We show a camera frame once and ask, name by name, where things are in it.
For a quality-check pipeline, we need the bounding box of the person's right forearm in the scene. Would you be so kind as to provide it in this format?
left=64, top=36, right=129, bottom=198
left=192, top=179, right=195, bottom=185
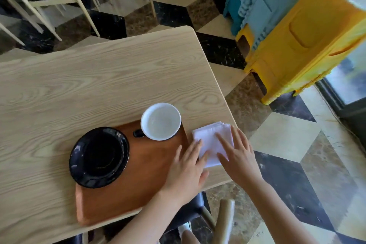
left=246, top=177, right=316, bottom=244

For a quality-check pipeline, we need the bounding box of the person's leg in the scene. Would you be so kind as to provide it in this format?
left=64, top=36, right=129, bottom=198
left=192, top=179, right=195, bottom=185
left=178, top=222, right=201, bottom=244

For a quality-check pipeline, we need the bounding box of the black saucer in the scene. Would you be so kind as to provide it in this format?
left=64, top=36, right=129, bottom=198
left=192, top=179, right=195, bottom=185
left=69, top=127, right=130, bottom=189

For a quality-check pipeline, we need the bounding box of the person's left forearm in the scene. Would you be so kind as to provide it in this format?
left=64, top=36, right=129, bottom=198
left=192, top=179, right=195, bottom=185
left=108, top=191, right=189, bottom=244

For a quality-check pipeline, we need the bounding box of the white napkin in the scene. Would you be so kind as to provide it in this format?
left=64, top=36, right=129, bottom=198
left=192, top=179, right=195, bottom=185
left=192, top=121, right=235, bottom=168

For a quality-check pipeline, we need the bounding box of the brown wooden tray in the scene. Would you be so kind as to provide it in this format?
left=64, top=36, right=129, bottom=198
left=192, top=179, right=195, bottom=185
left=75, top=120, right=190, bottom=227

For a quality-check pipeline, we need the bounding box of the dark door frame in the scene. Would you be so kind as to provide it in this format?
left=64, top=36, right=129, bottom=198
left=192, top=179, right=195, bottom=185
left=315, top=49, right=366, bottom=143

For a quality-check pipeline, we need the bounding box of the teal plastic stool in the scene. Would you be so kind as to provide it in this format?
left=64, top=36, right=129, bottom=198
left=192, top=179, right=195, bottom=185
left=223, top=0, right=259, bottom=36

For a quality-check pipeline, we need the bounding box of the black cup white inside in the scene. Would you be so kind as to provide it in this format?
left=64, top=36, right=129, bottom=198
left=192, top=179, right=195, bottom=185
left=133, top=103, right=182, bottom=141

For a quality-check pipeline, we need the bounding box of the person's left hand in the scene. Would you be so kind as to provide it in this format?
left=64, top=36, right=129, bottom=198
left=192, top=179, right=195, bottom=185
left=160, top=139, right=210, bottom=205

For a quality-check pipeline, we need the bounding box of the yellow plastic stool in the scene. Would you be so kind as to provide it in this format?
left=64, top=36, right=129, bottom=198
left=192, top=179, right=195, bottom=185
left=236, top=0, right=366, bottom=106

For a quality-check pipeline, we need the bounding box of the wooden chair black seat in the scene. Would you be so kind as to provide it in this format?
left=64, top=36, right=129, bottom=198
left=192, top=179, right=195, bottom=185
left=156, top=192, right=235, bottom=244

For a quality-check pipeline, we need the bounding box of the person's right hand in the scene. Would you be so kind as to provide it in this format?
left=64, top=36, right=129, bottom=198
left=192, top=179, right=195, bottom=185
left=216, top=125, right=264, bottom=188

